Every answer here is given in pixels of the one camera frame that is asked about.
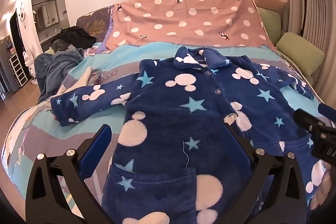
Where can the white wall decoration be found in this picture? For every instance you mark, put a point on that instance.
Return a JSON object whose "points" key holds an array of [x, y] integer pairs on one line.
{"points": [[22, 14]]}

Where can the teal grey striped bed sheet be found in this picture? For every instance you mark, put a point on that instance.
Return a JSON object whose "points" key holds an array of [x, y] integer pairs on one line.
{"points": [[78, 124]]}

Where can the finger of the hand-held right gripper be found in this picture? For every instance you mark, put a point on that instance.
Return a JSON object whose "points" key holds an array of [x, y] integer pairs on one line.
{"points": [[328, 112], [305, 119]]}

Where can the black cabinet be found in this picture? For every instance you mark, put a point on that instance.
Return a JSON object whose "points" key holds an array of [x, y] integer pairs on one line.
{"points": [[5, 69]]}

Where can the white shelf rack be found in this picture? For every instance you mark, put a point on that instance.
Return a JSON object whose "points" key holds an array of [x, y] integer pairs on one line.
{"points": [[18, 69]]}

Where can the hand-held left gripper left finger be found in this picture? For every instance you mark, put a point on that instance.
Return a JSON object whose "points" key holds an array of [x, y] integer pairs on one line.
{"points": [[95, 150]]}

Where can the pink pillow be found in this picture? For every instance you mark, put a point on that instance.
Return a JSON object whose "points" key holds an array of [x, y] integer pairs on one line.
{"points": [[270, 2]]}

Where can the person's right hand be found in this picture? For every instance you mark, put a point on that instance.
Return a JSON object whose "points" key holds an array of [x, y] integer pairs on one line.
{"points": [[330, 176]]}

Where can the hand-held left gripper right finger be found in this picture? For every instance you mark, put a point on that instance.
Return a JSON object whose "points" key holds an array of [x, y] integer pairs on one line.
{"points": [[246, 158]]}

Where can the grey green garment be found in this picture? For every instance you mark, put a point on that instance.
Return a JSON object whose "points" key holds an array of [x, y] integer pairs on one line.
{"points": [[59, 45]]}

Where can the pink printed cloth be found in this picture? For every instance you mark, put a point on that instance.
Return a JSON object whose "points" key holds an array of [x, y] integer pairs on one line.
{"points": [[92, 51]]}

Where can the black clothes pile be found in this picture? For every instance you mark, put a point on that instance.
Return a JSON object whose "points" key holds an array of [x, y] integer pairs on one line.
{"points": [[76, 36]]}

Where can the blue grey blanket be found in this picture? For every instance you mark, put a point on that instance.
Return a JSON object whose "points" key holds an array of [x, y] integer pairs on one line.
{"points": [[55, 66]]}

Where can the pink polka dot sheet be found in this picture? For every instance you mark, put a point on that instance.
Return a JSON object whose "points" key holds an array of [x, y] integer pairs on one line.
{"points": [[183, 14]]}

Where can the green pillow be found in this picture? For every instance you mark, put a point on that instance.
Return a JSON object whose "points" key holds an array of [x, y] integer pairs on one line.
{"points": [[299, 53], [271, 24]]}

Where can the bathroom mirror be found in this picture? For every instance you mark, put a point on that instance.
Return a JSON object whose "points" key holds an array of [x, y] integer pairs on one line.
{"points": [[46, 14]]}

